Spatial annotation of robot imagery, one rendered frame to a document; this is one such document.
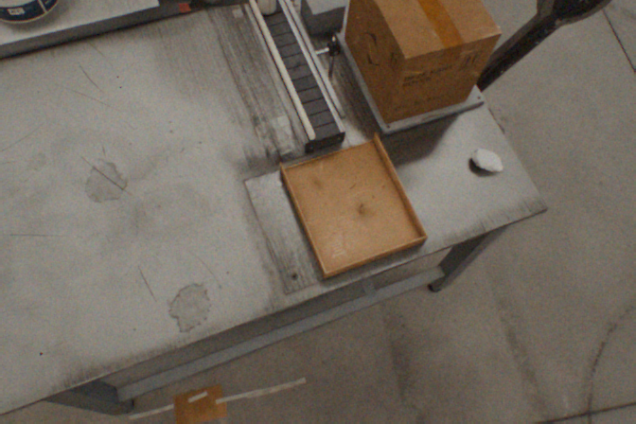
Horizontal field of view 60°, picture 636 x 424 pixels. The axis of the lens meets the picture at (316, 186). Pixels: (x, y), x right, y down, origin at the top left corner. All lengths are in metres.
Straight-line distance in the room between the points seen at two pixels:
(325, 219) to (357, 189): 0.11
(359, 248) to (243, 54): 0.64
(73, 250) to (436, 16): 0.99
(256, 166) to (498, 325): 1.23
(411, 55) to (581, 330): 1.46
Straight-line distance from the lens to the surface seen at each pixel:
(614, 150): 2.79
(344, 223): 1.34
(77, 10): 1.72
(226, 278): 1.30
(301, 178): 1.38
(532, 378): 2.27
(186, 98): 1.53
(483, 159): 1.46
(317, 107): 1.43
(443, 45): 1.29
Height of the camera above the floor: 2.07
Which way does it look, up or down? 64 degrees down
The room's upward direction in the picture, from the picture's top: 7 degrees clockwise
